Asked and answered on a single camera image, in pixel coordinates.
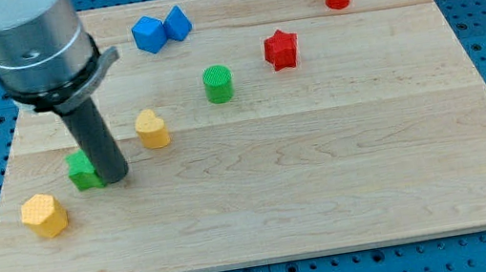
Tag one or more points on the yellow hexagon block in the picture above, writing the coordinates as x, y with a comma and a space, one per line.
44, 215

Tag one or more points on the green cylinder block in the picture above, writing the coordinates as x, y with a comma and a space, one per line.
217, 81

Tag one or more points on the wooden board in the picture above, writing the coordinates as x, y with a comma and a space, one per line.
376, 138

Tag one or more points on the blue cube left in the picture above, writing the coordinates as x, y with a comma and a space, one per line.
149, 34

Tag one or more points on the red star block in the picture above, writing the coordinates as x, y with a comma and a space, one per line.
280, 50

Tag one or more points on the green star block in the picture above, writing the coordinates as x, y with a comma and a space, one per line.
82, 173

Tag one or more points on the yellow heart block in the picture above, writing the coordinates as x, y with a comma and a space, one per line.
151, 130

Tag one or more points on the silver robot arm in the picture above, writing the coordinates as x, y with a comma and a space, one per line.
47, 59

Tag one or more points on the blue cube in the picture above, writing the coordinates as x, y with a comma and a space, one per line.
177, 26
149, 34

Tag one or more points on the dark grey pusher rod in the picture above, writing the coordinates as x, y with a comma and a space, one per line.
92, 135

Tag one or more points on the blue cube right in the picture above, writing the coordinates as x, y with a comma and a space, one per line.
177, 26

